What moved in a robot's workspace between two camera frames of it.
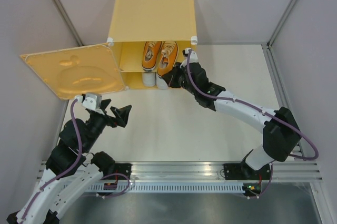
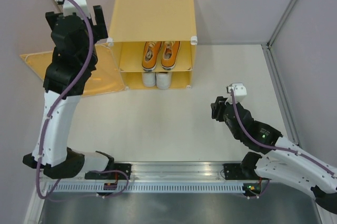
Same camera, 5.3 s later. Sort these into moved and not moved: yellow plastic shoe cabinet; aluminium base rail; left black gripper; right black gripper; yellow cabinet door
Moved: left black gripper; right black gripper
Not moved: aluminium base rail; yellow plastic shoe cabinet; yellow cabinet door
